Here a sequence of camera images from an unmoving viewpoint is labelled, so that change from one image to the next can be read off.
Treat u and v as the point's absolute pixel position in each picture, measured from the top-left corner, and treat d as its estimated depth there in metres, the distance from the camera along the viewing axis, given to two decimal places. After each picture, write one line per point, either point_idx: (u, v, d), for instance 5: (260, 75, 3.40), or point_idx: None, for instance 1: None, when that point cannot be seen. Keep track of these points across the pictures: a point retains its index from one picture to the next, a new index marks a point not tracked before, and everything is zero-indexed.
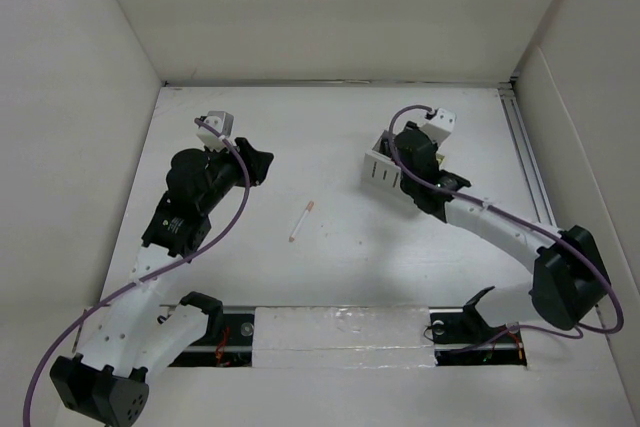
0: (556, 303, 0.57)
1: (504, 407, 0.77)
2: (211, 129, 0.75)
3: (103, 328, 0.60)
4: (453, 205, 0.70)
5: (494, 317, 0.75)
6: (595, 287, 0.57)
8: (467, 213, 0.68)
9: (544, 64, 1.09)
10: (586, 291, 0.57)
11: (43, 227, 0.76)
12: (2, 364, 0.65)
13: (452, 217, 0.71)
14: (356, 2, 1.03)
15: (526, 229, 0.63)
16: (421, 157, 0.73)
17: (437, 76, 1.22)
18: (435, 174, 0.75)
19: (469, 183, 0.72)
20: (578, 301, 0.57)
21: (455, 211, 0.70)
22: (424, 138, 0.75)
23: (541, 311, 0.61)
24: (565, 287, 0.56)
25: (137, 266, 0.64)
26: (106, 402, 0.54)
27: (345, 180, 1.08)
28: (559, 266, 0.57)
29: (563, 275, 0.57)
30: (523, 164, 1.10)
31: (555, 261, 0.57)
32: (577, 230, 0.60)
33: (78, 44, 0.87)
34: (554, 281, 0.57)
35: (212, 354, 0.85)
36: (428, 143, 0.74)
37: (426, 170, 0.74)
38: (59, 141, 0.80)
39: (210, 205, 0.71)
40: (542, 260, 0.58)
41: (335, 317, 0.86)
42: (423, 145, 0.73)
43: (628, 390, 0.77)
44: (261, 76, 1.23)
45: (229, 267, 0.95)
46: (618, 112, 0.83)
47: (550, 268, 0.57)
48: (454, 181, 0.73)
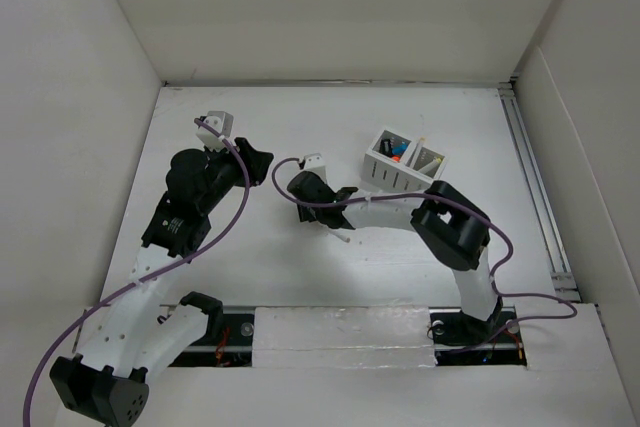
0: (448, 253, 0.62)
1: (503, 407, 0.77)
2: (210, 130, 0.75)
3: (103, 328, 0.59)
4: (349, 208, 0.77)
5: (486, 311, 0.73)
6: (476, 226, 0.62)
8: (361, 211, 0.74)
9: (544, 63, 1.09)
10: (469, 233, 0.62)
11: (43, 228, 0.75)
12: (3, 362, 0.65)
13: (356, 220, 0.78)
14: (356, 2, 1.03)
15: (401, 201, 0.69)
16: (309, 186, 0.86)
17: (436, 76, 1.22)
18: (327, 196, 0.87)
19: (355, 189, 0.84)
20: (465, 244, 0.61)
21: (352, 213, 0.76)
22: (306, 173, 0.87)
23: (446, 262, 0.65)
24: (446, 238, 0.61)
25: (136, 266, 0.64)
26: (107, 403, 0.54)
27: (344, 180, 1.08)
28: (435, 220, 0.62)
29: (441, 226, 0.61)
30: (523, 164, 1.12)
31: (429, 216, 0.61)
32: (438, 183, 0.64)
33: (77, 44, 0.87)
34: (436, 236, 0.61)
35: (212, 354, 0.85)
36: (309, 173, 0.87)
37: (319, 195, 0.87)
38: (59, 142, 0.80)
39: (210, 205, 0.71)
40: (418, 220, 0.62)
41: (335, 317, 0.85)
42: (306, 177, 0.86)
43: (628, 391, 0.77)
44: (261, 76, 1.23)
45: (229, 267, 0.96)
46: (617, 112, 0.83)
47: (428, 225, 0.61)
48: (343, 192, 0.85)
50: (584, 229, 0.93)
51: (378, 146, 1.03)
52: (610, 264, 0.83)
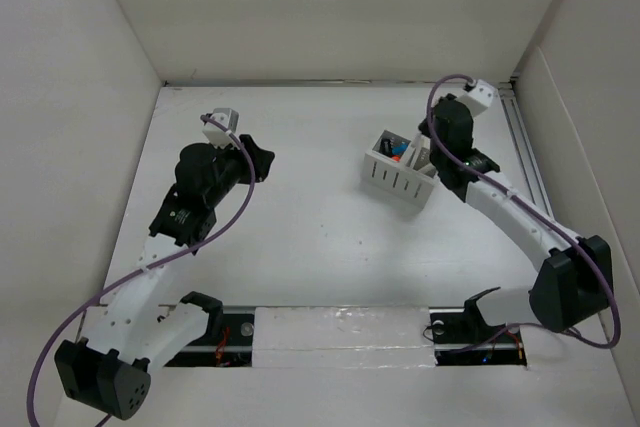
0: (553, 309, 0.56)
1: (503, 407, 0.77)
2: (217, 125, 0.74)
3: (109, 312, 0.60)
4: (475, 185, 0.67)
5: (495, 317, 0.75)
6: (598, 300, 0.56)
8: (489, 199, 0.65)
9: (544, 63, 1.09)
10: (586, 302, 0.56)
11: (43, 227, 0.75)
12: (4, 360, 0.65)
13: (472, 197, 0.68)
14: (357, 2, 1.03)
15: (543, 227, 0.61)
16: (457, 131, 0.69)
17: (437, 76, 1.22)
18: (465, 151, 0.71)
19: (498, 167, 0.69)
20: (577, 312, 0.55)
21: (477, 193, 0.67)
22: (466, 113, 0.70)
23: (535, 308, 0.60)
24: (566, 294, 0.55)
25: (143, 254, 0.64)
26: (110, 386, 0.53)
27: (346, 180, 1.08)
28: (568, 274, 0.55)
29: (569, 283, 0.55)
30: (523, 164, 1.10)
31: (564, 268, 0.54)
32: (597, 239, 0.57)
33: (77, 43, 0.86)
34: (559, 287, 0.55)
35: (212, 354, 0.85)
36: (469, 117, 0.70)
37: (458, 146, 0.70)
38: (59, 142, 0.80)
39: (216, 197, 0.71)
40: (551, 262, 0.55)
41: (335, 317, 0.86)
42: (462, 118, 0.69)
43: (629, 391, 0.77)
44: (260, 76, 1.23)
45: (229, 266, 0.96)
46: (617, 113, 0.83)
47: (557, 275, 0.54)
48: (483, 163, 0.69)
50: (584, 229, 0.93)
51: (378, 146, 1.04)
52: None
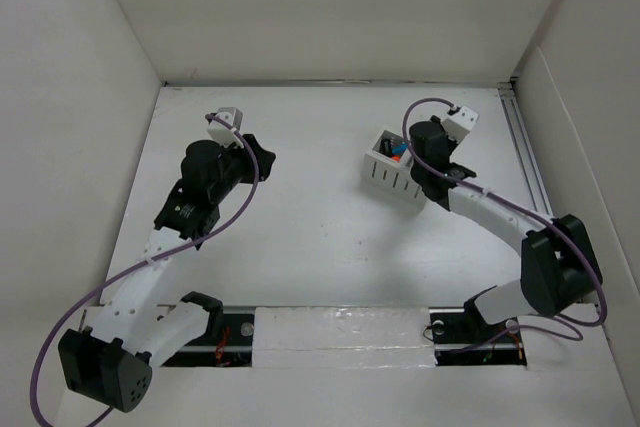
0: (541, 289, 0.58)
1: (504, 407, 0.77)
2: (222, 123, 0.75)
3: (113, 303, 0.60)
4: (454, 192, 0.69)
5: (493, 315, 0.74)
6: (583, 277, 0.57)
8: (467, 200, 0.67)
9: (544, 63, 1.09)
10: (573, 281, 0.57)
11: (43, 227, 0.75)
12: (3, 360, 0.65)
13: (455, 205, 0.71)
14: (357, 2, 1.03)
15: (520, 215, 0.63)
16: (433, 147, 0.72)
17: (436, 76, 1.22)
18: (446, 165, 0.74)
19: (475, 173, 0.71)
20: (563, 289, 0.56)
21: (457, 198, 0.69)
22: (438, 128, 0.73)
23: (528, 294, 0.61)
24: (548, 271, 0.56)
25: (148, 246, 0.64)
26: (114, 375, 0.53)
27: (346, 180, 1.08)
28: (547, 251, 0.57)
29: (550, 260, 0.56)
30: (523, 164, 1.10)
31: (542, 245, 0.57)
32: (570, 218, 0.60)
33: (76, 43, 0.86)
34: (541, 265, 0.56)
35: (212, 354, 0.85)
36: (441, 132, 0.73)
37: (437, 159, 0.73)
38: (59, 142, 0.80)
39: (221, 194, 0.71)
40: (530, 241, 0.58)
41: (335, 317, 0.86)
42: (436, 133, 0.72)
43: (628, 391, 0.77)
44: (260, 76, 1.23)
45: (229, 265, 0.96)
46: (617, 113, 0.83)
47: (536, 252, 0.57)
48: (461, 172, 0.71)
50: None
51: (378, 146, 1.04)
52: (609, 264, 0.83)
